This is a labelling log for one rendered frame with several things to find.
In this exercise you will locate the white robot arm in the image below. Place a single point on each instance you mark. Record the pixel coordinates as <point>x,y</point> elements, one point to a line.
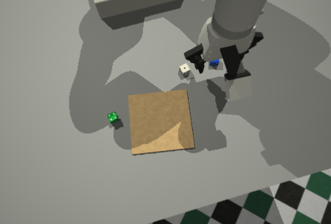
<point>234,20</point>

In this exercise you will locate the green die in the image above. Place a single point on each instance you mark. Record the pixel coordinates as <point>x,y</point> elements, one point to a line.
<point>113,118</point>

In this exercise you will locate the white die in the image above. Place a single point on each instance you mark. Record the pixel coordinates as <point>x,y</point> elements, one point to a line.
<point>184,69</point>

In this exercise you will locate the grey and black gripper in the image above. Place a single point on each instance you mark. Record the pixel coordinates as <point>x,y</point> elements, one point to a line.
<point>210,42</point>

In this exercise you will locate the blue die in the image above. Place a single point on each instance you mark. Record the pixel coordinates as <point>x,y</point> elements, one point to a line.
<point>214,63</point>

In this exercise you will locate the tan square mat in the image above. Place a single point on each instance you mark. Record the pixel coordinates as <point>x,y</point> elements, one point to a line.
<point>160,122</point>

